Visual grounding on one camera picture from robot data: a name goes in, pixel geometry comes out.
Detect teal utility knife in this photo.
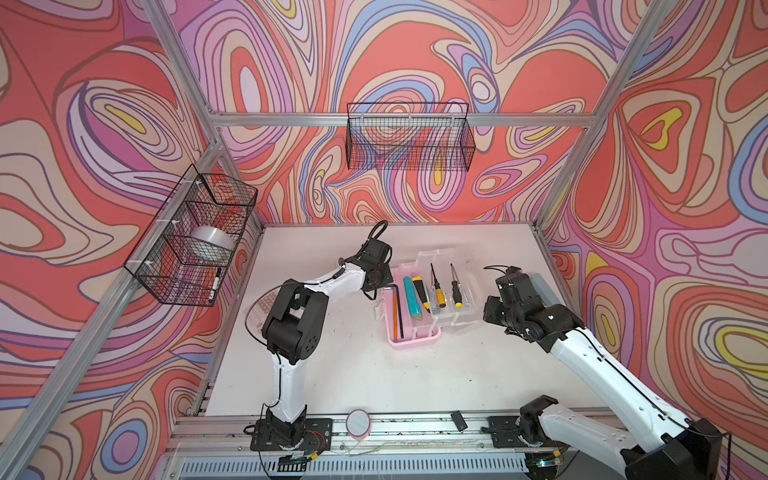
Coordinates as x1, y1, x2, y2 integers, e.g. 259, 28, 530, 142
403, 276, 422, 321

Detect black yellow screwdriver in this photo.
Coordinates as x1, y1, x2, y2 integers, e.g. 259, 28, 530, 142
450, 264, 464, 309

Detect pink plastic tool box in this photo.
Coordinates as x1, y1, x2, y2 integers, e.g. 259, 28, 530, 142
375, 248, 481, 350

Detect black yellow utility knife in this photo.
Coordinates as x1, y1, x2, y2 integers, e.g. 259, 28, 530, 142
412, 276, 431, 312

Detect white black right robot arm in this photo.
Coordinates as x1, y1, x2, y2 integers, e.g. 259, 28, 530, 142
483, 266, 724, 479

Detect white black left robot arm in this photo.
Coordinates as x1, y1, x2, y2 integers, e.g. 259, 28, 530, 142
262, 239, 393, 432

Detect pink calculator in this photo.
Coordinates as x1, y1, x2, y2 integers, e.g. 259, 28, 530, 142
244, 287, 280, 342

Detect black marker in basket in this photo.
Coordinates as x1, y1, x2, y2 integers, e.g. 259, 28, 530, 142
208, 267, 222, 304

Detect pink round tape dispenser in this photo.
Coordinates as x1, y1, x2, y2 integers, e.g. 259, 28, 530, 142
345, 409, 372, 440

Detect grey tape roll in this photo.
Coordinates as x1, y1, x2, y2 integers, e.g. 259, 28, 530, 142
189, 225, 235, 266

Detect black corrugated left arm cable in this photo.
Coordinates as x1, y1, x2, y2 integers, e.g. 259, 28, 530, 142
338, 220, 390, 301

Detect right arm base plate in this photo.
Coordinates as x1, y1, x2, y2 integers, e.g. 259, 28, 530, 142
480, 415, 570, 451

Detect black wire basket back wall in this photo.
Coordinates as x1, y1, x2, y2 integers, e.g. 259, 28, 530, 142
345, 100, 476, 172

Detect black wire basket wall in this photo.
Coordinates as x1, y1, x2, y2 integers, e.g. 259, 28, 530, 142
124, 166, 258, 307
345, 100, 476, 172

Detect small black block on rail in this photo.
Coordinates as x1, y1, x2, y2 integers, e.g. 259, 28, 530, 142
450, 410, 468, 432

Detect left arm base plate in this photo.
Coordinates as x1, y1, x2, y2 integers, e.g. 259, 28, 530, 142
243, 417, 333, 453

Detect black wire basket left wall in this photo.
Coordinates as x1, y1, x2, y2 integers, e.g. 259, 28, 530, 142
124, 166, 258, 307

